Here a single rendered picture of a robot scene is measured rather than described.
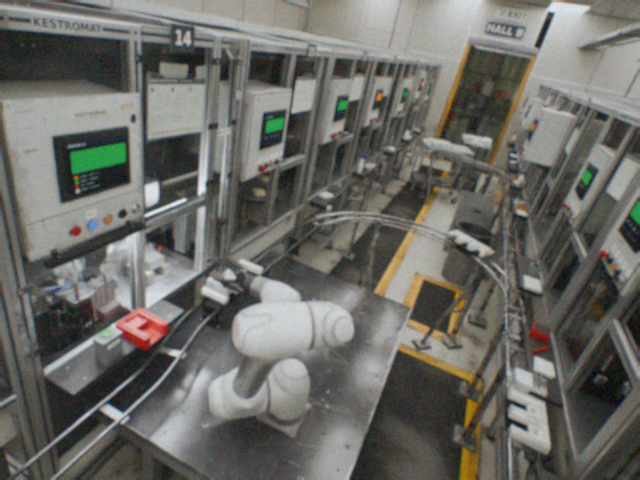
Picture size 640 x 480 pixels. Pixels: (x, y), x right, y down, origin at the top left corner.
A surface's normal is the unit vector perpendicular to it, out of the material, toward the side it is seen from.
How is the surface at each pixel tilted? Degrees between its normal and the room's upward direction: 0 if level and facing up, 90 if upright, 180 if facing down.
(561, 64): 90
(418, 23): 90
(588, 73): 90
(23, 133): 90
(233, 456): 0
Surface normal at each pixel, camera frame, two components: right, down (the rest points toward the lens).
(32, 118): 0.90, 0.34
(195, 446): 0.18, -0.87
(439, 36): -0.40, 0.36
